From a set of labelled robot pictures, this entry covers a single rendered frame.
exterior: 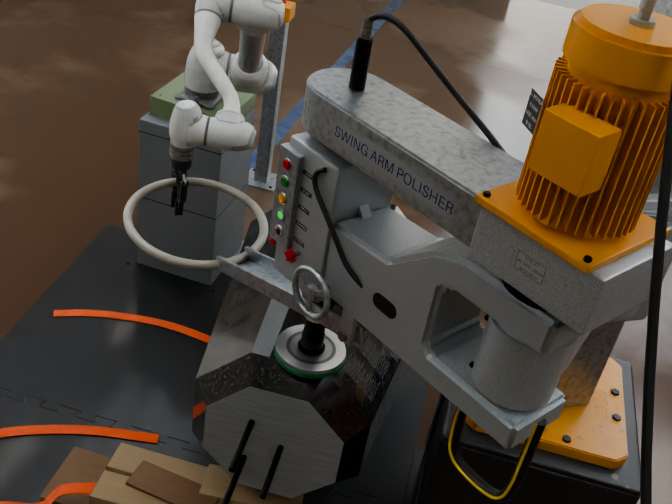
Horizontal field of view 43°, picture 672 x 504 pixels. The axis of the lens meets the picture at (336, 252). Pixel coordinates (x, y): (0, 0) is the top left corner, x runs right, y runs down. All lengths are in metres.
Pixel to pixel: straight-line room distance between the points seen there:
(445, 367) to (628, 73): 0.83
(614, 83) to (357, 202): 0.85
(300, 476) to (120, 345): 1.35
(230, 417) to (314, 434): 0.26
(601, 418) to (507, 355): 0.98
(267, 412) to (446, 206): 1.03
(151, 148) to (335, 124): 1.99
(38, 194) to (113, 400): 1.64
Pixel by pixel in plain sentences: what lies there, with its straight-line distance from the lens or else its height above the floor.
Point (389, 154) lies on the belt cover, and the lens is 1.89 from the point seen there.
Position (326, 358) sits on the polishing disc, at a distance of 2.53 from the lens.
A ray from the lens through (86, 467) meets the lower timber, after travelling 3.16.
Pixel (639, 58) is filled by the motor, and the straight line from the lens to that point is 1.50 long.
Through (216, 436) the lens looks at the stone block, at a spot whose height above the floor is 0.54.
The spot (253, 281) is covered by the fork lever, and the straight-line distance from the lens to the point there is 2.59.
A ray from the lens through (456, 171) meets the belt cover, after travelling 1.81.
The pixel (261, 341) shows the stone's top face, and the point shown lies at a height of 0.84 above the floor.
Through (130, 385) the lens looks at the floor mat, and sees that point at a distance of 3.62.
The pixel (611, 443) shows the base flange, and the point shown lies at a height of 0.78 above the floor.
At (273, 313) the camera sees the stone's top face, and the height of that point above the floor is 0.84.
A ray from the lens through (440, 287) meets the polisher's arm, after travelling 1.91.
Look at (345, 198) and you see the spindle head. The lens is 2.11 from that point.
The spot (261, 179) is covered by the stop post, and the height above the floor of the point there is 0.03.
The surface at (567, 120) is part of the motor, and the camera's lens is 1.50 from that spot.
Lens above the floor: 2.53
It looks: 34 degrees down
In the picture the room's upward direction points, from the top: 10 degrees clockwise
